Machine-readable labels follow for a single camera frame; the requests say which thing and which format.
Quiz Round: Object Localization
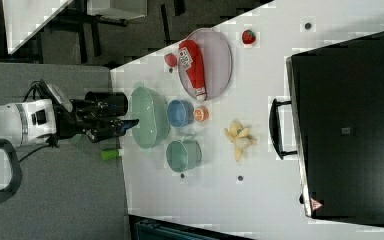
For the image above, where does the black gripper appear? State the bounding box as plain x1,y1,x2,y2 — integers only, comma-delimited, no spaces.
53,99,139,143

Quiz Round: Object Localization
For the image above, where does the peeled yellow toy banana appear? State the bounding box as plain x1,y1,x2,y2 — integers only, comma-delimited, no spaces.
224,120,257,162

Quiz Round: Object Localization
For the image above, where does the green mug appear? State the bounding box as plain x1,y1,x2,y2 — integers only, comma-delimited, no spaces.
166,140,202,173

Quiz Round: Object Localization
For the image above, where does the green perforated colander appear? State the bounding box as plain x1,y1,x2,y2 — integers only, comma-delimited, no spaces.
131,82,170,149

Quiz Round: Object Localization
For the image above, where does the blue bowl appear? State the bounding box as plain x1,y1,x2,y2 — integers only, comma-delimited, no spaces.
167,100,194,128

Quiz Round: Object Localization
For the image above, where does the small red fruit toy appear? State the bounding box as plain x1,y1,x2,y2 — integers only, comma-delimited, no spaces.
164,53,177,67

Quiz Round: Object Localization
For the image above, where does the orange slice toy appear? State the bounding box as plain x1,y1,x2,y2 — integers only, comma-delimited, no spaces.
193,106,209,122

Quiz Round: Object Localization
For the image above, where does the red plush ketchup bottle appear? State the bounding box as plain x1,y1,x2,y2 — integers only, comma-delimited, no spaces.
179,40,207,101

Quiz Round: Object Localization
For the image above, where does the white side table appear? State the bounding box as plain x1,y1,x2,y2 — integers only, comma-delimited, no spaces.
1,0,73,55

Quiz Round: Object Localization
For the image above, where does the red strawberry toy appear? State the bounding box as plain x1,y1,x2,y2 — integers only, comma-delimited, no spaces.
242,29,256,44

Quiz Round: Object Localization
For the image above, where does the black toaster oven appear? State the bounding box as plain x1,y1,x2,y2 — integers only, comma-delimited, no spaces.
285,31,384,228

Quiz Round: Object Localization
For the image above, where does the lime green handle object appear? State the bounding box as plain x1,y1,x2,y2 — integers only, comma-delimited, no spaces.
100,149,120,161

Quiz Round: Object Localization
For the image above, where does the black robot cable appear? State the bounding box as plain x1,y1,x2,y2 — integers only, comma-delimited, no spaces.
18,79,59,164

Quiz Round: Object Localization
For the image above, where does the blue metal frame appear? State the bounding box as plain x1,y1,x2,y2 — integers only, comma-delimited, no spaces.
135,220,217,240

